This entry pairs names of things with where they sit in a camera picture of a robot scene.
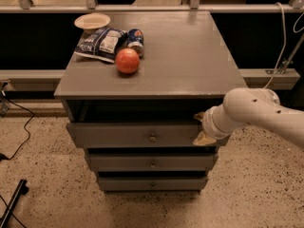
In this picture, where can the grey top drawer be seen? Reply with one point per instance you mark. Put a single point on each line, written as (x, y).
(131, 135)

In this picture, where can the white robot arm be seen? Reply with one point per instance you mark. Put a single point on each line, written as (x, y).
(250, 106)

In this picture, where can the orange red apple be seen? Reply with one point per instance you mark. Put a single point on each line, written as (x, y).
(127, 61)

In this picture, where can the grey drawer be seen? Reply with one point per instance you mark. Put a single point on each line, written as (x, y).
(151, 162)
(151, 184)
(131, 135)

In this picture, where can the blue white chip bag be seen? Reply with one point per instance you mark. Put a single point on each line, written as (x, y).
(102, 44)

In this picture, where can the white bowl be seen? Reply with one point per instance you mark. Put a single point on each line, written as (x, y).
(91, 22)

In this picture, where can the black stand leg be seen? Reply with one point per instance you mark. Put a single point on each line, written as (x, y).
(20, 190)

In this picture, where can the grey wooden drawer cabinet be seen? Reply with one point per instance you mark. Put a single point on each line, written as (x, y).
(186, 68)

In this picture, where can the blue soda can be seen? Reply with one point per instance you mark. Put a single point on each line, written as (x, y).
(135, 41)

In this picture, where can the grey bottom drawer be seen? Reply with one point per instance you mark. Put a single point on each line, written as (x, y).
(151, 184)

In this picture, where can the metal railing frame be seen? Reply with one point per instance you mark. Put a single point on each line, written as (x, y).
(152, 8)

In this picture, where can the grey middle drawer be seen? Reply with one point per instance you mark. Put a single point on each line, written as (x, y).
(151, 162)

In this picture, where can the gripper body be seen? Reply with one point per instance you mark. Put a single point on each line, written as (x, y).
(208, 123)

